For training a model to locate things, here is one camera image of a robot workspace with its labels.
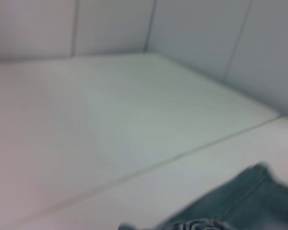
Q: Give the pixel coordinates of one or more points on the blue denim shorts with embroidery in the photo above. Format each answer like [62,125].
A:
[242,206]

